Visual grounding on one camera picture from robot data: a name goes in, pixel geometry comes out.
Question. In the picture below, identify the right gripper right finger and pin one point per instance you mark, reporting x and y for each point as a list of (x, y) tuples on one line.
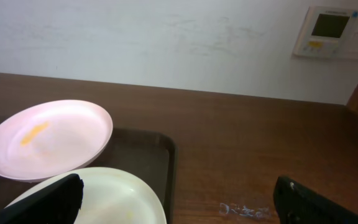
[(297, 204)]

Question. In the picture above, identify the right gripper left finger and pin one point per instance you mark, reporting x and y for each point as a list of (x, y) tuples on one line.
[(57, 203)]

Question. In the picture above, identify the cream white plate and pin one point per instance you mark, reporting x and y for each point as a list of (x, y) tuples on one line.
[(111, 196)]

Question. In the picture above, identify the pink plate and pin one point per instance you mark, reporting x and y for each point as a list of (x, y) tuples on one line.
[(52, 138)]

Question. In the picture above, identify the large brown serving tray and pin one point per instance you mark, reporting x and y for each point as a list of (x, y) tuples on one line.
[(149, 155)]

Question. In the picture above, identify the white wall control panel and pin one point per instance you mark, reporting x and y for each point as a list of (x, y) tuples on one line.
[(324, 31)]

